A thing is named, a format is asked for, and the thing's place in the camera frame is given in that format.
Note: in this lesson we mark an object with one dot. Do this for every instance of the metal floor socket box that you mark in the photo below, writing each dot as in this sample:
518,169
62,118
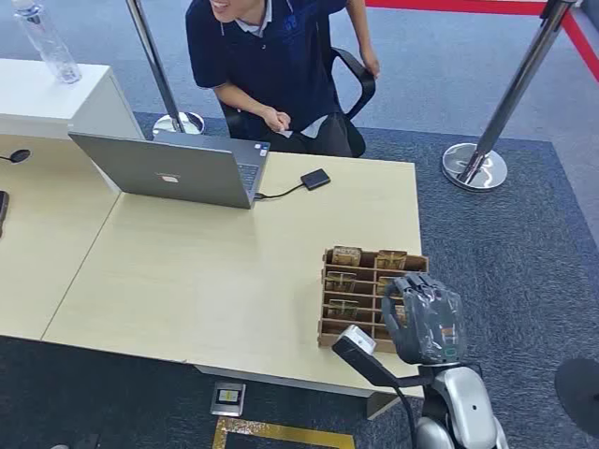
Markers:
228,398

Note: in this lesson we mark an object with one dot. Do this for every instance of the brown cardboard card holder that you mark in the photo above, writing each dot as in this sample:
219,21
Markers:
367,296

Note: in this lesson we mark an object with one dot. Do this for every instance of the chrome stanchion post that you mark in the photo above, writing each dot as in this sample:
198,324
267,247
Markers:
156,68
510,93

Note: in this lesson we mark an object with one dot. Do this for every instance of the black device at desk edge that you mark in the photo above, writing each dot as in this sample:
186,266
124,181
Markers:
3,211

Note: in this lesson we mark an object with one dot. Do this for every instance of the red barrier belt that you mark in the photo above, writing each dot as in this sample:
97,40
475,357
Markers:
582,43
449,5

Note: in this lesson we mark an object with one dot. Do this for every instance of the person's right forearm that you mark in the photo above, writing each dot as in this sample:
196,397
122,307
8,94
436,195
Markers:
241,102

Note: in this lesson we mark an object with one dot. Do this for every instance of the person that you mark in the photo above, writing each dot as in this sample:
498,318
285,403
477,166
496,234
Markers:
276,62

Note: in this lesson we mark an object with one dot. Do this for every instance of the person's left forearm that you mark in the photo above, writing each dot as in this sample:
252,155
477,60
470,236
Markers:
358,25

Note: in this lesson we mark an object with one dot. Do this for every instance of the pale wrist camera black mount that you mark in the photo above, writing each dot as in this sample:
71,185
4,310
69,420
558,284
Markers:
359,341

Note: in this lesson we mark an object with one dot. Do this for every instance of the person's right hand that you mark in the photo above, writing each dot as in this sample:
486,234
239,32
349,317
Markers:
277,119

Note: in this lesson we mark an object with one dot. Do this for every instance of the green brown card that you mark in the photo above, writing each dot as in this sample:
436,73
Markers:
343,309
384,285
347,256
400,315
392,260
341,282

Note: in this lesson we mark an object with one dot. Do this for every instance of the grey laptop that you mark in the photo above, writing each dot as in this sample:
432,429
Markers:
164,170

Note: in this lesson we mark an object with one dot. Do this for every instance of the black external drive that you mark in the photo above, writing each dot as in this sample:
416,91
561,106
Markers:
315,179

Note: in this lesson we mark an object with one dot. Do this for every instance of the clear plastic water bottle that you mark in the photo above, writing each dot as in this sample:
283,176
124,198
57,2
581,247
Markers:
47,43

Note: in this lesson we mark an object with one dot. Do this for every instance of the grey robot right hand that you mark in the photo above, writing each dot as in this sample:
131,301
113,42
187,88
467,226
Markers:
428,328

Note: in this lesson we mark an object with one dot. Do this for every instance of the black round disc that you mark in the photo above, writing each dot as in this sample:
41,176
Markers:
580,393

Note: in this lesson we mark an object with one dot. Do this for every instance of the black office chair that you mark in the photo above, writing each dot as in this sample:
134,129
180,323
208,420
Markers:
362,80

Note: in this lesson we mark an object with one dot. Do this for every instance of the white cabinet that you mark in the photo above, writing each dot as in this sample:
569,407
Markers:
47,99

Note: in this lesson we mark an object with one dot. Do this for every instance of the person's left hand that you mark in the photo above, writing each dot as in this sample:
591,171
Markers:
371,63

